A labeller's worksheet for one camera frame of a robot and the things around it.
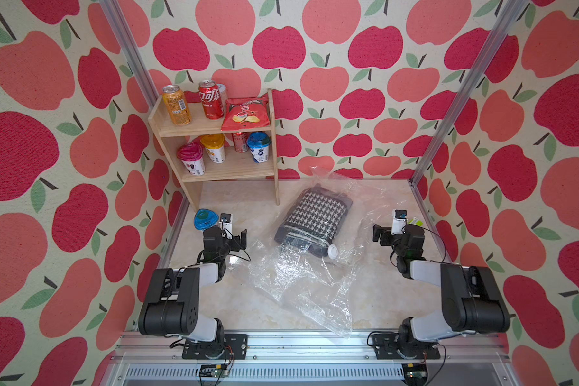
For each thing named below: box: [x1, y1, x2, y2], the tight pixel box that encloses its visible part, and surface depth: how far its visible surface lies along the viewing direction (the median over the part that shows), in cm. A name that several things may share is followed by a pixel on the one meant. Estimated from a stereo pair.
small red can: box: [231, 131, 249, 154], surface depth 100 cm
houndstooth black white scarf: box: [274, 184, 354, 259], surface depth 90 cm
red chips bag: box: [220, 98, 271, 132], surface depth 78 cm
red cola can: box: [198, 79, 225, 120], surface depth 77 cm
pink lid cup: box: [176, 141, 206, 177], surface depth 90 cm
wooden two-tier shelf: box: [147, 88, 281, 212], surface depth 95 cm
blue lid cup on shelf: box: [246, 131, 272, 164], surface depth 95 cm
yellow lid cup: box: [201, 133, 226, 165], surface depth 95 cm
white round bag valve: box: [327, 243, 339, 260], surface depth 86 cm
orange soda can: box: [162, 84, 193, 127], surface depth 75 cm
